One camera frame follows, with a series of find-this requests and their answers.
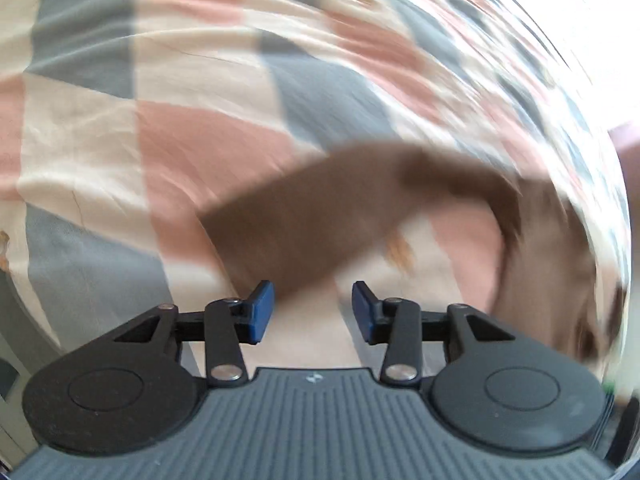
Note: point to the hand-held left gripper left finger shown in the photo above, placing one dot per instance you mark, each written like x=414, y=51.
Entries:
x=262, y=310

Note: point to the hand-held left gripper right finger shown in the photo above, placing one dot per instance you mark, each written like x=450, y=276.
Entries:
x=361, y=310

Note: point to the brown garment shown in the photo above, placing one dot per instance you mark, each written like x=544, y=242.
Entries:
x=320, y=210

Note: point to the checkered bear print bedsheet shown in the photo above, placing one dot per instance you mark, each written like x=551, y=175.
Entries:
x=175, y=110

